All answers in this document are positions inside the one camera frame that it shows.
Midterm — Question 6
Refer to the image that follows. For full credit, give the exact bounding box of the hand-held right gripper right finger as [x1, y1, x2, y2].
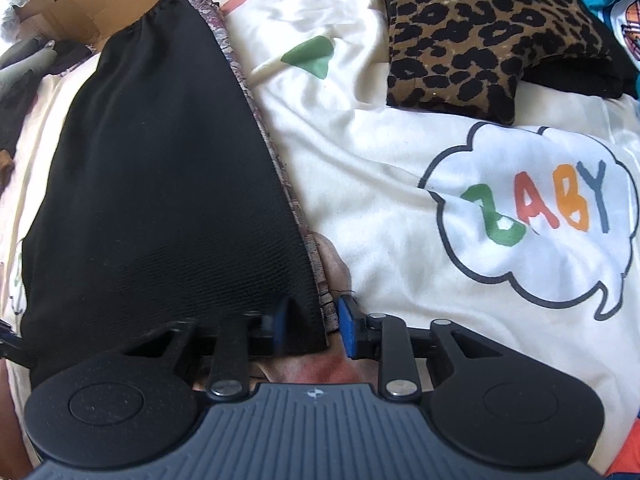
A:
[337, 295, 493, 401]

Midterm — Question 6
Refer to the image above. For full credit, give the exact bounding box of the grey neck pillow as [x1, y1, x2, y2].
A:
[0, 40, 58, 91]

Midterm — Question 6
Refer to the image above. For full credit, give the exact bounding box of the orange printed cloth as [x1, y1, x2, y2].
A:
[605, 412, 640, 480]

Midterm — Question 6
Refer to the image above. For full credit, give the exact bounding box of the cream printed bear blanket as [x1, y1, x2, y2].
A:
[0, 0, 640, 476]

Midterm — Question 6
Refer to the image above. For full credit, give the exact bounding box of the black garment with patterned trim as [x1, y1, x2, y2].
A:
[20, 0, 336, 386]

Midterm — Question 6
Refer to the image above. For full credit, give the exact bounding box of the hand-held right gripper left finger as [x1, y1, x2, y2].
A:
[117, 297, 293, 401]

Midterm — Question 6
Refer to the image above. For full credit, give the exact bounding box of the leopard print garment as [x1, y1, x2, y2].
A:
[374, 0, 613, 126]

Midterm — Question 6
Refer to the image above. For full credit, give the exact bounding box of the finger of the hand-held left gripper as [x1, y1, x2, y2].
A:
[0, 317, 33, 366]

